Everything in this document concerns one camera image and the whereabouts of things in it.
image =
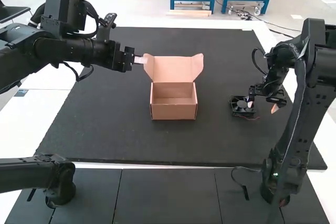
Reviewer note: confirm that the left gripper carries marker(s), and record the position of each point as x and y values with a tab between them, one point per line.
122	58

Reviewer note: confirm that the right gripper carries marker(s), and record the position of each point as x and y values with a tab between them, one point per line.
274	90

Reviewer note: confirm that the black square fan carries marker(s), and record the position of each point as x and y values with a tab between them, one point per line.
237	108

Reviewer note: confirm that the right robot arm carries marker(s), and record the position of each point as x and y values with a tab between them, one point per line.
302	129

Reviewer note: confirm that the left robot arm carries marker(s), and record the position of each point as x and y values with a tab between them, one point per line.
65	48

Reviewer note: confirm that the cardboard box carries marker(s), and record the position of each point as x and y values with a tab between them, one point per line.
173	110

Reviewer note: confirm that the wooden plank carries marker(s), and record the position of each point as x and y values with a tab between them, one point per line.
189	12

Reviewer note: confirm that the black mat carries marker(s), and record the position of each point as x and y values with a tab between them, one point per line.
105	129

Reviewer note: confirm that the dark base panel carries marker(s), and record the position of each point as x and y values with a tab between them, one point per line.
236	208
168	197
92	195

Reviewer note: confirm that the small black label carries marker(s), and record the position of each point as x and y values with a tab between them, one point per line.
21	93

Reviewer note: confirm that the black chair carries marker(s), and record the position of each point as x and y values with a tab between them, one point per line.
13	11

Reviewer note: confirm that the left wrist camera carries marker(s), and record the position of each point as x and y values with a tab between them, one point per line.
110	19

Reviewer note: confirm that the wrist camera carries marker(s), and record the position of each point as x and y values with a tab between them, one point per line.
270	56
110	19

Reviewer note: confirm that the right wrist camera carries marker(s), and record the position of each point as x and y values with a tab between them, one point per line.
270	56

